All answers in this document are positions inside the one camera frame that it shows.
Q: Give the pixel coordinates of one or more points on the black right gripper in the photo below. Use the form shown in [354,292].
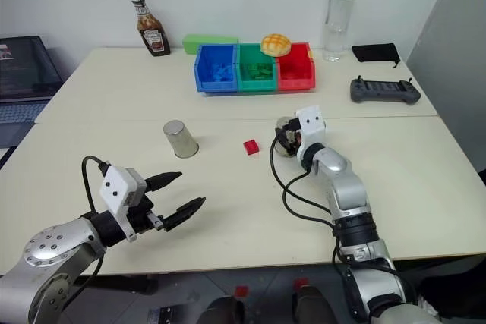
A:
[293,138]

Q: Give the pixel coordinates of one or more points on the light green rectangular box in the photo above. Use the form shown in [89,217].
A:
[209,41]

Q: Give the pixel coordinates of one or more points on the grey handheld remote controller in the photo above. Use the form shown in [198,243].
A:
[384,90]

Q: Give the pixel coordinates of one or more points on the clear bottle with green lid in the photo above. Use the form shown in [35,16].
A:
[336,20]

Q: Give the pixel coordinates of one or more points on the pile of green toy blocks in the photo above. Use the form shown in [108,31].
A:
[260,71]

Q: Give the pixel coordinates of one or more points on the black fabric pouch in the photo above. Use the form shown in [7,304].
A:
[375,52]

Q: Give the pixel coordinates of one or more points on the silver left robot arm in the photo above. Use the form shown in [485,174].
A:
[45,248]

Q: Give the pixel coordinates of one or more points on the small red floor object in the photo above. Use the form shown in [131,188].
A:
[300,283]
[240,291]

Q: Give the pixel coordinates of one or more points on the green plastic bin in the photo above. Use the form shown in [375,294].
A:
[256,85]

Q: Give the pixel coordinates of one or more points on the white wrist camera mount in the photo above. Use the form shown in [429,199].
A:
[114,187]
[311,126]

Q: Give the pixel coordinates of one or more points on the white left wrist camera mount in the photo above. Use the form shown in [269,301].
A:
[114,187]

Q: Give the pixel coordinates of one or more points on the grey partition panel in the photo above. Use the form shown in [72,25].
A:
[452,54]

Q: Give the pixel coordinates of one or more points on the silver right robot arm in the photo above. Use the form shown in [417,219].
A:
[341,183]

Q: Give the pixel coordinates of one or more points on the grey laptop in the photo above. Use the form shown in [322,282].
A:
[26,73]

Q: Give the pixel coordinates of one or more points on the red plastic bin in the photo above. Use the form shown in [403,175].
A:
[296,83]

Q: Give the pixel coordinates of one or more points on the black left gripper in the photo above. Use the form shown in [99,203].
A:
[142,214]

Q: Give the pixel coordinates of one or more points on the small red toy block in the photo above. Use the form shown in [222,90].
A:
[251,146]

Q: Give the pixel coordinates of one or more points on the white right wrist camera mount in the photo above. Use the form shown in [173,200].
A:
[311,126]

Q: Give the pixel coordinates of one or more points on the dark rounded shape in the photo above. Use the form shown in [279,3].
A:
[313,305]
[222,310]

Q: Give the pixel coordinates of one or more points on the yellow melon bread bun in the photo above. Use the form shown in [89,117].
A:
[276,44]

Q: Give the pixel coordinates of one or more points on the pile of blue toy blocks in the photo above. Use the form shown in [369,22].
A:
[223,71]

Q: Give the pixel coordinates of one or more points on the blue plastic bin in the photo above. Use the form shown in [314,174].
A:
[207,85]

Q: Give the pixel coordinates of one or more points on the brown sauce bottle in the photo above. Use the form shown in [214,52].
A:
[152,32]

